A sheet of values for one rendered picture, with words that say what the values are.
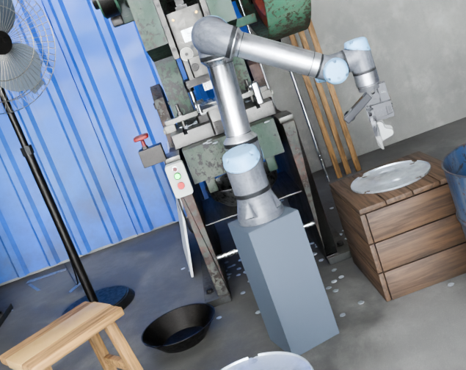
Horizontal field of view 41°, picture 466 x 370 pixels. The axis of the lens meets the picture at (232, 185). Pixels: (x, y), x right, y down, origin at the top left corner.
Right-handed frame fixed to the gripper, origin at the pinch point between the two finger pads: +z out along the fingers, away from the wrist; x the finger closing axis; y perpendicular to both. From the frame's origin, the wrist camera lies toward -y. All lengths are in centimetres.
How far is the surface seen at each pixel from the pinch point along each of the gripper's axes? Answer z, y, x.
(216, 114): -21, -59, 40
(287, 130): -7.4, -33.0, 34.8
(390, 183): 16.8, -0.7, 8.3
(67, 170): -5, -186, 139
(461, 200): 12.0, 17.3, -37.1
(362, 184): 16.7, -10.5, 16.1
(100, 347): 34, -110, -27
